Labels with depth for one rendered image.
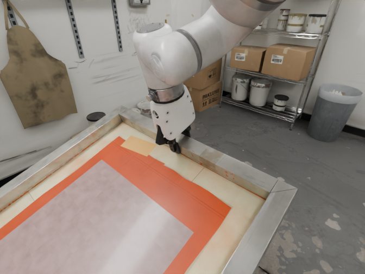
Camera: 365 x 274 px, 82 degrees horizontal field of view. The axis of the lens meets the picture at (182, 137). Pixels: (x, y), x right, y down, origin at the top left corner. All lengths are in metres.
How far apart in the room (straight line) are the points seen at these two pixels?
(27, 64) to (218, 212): 2.16
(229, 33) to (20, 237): 0.60
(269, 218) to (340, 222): 1.92
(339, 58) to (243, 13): 3.32
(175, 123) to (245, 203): 0.23
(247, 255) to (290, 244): 1.60
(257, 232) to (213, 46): 0.32
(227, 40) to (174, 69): 0.11
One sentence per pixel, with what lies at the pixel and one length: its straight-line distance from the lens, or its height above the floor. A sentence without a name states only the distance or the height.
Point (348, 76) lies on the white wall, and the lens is 3.56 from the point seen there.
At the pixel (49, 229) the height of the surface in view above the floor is 1.14.
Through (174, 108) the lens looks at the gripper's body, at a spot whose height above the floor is 1.37.
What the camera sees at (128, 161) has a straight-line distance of 0.60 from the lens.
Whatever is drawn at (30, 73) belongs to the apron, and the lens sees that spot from 2.39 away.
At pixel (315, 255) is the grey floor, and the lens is 2.02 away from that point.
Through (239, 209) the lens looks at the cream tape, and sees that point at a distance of 0.47.
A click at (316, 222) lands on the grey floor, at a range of 2.22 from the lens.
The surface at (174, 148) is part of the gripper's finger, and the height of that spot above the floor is 1.25.
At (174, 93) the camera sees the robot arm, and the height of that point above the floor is 1.41.
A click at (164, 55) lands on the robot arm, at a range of 0.32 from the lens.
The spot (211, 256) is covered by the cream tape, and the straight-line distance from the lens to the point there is 0.43.
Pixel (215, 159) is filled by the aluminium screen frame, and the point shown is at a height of 1.26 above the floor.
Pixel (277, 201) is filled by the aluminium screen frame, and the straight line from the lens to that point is 0.44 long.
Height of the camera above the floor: 1.56
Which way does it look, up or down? 33 degrees down
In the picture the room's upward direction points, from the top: straight up
